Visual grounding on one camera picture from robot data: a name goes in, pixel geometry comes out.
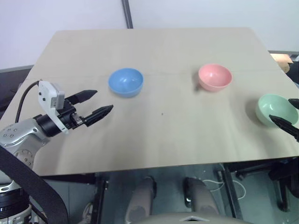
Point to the grey left robot leg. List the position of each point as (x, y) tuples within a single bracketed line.
[(140, 203)]

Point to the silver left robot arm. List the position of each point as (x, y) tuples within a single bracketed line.
[(16, 137)]

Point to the dark vertical wall post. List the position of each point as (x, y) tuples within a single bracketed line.
[(127, 13)]

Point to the pink bowl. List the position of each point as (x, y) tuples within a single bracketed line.
[(215, 77)]

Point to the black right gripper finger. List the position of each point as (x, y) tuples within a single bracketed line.
[(294, 101), (285, 124)]

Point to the green bowl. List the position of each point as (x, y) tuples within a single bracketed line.
[(273, 108)]

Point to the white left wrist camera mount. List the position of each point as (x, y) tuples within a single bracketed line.
[(47, 95)]

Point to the brown cardboard box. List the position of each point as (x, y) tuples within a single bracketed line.
[(281, 59)]

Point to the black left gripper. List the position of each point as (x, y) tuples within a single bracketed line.
[(68, 115)]

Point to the blue bowl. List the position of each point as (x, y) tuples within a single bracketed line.
[(126, 81)]

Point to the grey robot leg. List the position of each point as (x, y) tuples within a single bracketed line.
[(201, 198), (140, 203)]

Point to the grey right robot leg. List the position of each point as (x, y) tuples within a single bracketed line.
[(201, 198)]

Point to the black chair base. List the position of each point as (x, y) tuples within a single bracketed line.
[(278, 179)]

